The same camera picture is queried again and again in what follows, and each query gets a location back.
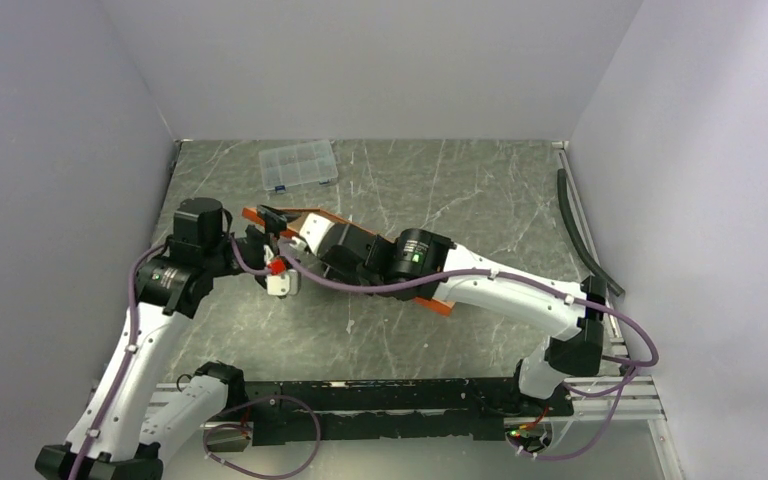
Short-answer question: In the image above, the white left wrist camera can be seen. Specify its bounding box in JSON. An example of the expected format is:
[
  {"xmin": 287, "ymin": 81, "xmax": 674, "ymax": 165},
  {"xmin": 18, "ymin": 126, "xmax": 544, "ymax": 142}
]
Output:
[{"xmin": 264, "ymin": 246, "xmax": 300, "ymax": 298}]

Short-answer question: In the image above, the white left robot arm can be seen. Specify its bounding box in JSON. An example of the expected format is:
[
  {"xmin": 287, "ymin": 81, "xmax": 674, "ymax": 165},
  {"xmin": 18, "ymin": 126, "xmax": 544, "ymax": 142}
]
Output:
[{"xmin": 34, "ymin": 197, "xmax": 296, "ymax": 479}]

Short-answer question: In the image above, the wooden picture frame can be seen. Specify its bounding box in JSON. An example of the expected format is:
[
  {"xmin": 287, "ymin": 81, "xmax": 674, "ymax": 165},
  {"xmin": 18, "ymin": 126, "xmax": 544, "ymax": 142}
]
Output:
[{"xmin": 242, "ymin": 206, "xmax": 455, "ymax": 316}]

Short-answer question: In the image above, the black foam tube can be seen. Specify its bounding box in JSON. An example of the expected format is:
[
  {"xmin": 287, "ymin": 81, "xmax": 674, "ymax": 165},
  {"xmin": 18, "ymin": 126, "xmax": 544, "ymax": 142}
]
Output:
[{"xmin": 555, "ymin": 168, "xmax": 626, "ymax": 297}]

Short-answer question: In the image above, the clear plastic organizer box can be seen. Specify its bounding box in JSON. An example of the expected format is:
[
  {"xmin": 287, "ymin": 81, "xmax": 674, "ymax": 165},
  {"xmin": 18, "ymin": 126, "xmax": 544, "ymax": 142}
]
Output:
[{"xmin": 258, "ymin": 140, "xmax": 338, "ymax": 193}]

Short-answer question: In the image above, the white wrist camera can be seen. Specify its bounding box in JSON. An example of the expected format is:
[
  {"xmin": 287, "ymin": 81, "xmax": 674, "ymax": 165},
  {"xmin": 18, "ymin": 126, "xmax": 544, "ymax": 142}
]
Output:
[
  {"xmin": 264, "ymin": 246, "xmax": 300, "ymax": 298},
  {"xmin": 289, "ymin": 212, "xmax": 335, "ymax": 254}
]

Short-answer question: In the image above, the aluminium extrusion rail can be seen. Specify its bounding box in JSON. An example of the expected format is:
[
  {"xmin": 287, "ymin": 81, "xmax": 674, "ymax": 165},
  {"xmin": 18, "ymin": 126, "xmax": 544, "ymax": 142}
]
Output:
[{"xmin": 65, "ymin": 321, "xmax": 687, "ymax": 480}]

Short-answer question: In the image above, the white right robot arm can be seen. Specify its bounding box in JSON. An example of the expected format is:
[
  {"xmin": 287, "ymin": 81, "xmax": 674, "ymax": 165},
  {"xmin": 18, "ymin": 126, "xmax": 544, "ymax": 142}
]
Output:
[{"xmin": 300, "ymin": 216, "xmax": 603, "ymax": 415}]

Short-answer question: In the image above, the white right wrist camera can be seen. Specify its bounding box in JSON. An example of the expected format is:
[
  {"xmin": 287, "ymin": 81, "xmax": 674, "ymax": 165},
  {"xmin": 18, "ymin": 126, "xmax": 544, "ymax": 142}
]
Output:
[{"xmin": 289, "ymin": 212, "xmax": 335, "ymax": 254}]

